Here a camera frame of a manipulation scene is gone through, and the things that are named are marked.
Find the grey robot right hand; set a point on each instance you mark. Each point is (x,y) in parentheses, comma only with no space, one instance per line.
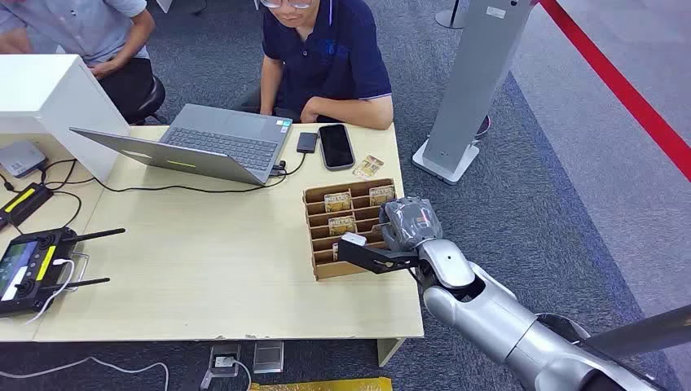
(410,224)

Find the person's left hand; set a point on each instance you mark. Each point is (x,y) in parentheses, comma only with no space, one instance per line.
(103,69)
(309,113)

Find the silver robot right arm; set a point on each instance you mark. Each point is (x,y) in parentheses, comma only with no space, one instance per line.
(486,318)

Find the hotel card in rack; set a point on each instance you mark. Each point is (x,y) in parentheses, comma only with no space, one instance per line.
(342,226)
(335,252)
(338,202)
(381,195)

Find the person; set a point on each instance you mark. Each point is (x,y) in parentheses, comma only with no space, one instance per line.
(329,59)
(70,27)

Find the cardboard card holder rack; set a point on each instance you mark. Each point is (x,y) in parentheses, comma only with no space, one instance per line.
(323,270)

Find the black smartphone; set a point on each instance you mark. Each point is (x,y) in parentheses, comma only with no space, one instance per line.
(336,147)

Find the black stool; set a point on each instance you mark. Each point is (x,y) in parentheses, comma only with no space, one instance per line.
(151,102)

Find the white cabinet box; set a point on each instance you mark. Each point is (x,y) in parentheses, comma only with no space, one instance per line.
(48,92)

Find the grey open laptop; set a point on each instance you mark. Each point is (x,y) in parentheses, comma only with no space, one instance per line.
(227,143)

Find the grey router box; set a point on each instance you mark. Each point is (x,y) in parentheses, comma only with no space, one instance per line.
(20,158)

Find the beige table leg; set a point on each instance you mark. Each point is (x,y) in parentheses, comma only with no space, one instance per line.
(390,351)

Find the black device yellow stripe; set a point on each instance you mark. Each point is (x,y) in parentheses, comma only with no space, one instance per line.
(24,202)

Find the grey standing kiosk panel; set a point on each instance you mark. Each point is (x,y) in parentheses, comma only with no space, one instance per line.
(475,75)

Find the round stanchion base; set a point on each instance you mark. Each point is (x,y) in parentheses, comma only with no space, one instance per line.
(448,19)

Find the metal floor plate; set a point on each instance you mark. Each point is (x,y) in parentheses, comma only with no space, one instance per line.
(268,356)

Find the black remote controller with antennas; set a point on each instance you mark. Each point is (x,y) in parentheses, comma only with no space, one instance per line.
(29,270)

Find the floor power socket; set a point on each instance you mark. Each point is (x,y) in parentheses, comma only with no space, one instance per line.
(224,360)

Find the red barrier belt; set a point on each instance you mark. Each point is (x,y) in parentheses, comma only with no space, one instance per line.
(621,89)

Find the dark grey bar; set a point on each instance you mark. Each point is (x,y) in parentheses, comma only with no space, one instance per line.
(642,329)

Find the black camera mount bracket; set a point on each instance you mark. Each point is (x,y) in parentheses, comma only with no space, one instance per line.
(378,258)

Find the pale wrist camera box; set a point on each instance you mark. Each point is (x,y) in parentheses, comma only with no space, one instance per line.
(353,239)

